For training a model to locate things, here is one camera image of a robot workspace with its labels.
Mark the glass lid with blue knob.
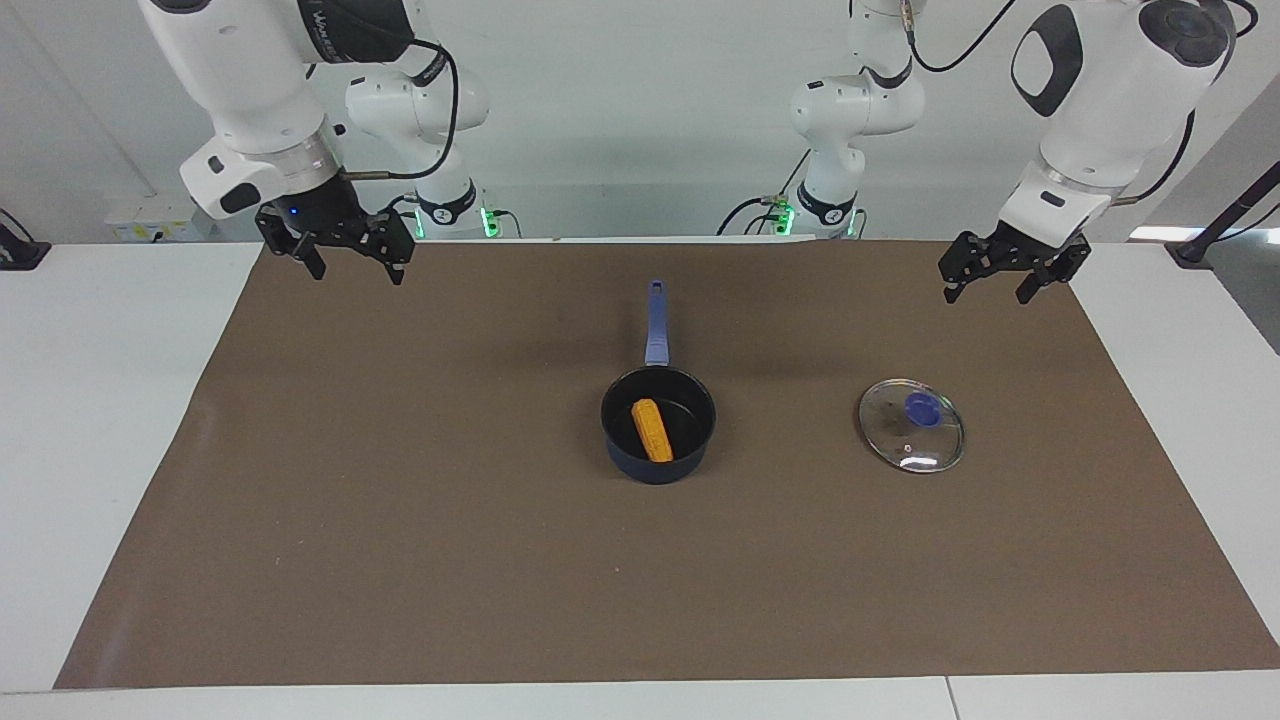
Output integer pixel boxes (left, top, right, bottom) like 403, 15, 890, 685
857, 378, 966, 475

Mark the orange corn cob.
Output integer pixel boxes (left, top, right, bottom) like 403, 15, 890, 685
630, 398, 675, 464

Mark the white power strip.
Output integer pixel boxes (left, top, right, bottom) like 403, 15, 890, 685
105, 198, 201, 244

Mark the black stand with pole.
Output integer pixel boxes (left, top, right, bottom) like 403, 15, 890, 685
1165, 155, 1280, 267

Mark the black stand base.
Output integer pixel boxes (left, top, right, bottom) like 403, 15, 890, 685
0, 208, 53, 272

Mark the brown table mat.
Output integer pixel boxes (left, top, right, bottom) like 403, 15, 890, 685
53, 240, 1280, 691

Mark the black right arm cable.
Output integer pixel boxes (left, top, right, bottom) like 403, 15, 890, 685
340, 35, 461, 183

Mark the black pot with blue handle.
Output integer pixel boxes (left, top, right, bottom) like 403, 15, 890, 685
600, 279, 718, 486

